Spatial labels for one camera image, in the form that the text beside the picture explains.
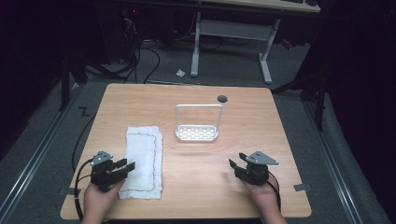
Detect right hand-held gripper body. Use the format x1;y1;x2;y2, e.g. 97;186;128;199
238;150;280;187

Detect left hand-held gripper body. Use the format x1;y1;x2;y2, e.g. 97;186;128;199
90;150;127;192

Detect white towel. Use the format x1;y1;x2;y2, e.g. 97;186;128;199
118;125;164;201

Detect white rack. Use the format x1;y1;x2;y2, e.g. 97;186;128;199
174;103;224;143

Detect person's left hand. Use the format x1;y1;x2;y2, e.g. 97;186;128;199
83;178;126;222

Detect person's right hand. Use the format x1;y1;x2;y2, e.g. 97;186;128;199
242;178;282;219

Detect grey tape piece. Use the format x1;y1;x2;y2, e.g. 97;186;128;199
57;187;82;197
292;183;313;192

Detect black stand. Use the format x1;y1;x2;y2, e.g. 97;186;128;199
271;71;329;133
58;46;90;112

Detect white-legged desk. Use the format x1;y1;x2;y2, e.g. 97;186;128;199
189;0;322;86

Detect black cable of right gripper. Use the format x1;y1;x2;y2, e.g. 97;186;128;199
266;170;282;213

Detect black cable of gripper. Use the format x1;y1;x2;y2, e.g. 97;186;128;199
71;158;95;222
266;170;282;213

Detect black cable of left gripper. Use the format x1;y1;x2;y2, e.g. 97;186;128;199
71;158;95;222

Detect metal floor rail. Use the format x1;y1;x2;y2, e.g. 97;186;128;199
0;83;82;218
302;101;364;224

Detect black floor cables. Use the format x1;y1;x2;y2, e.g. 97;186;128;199
83;12;194;85

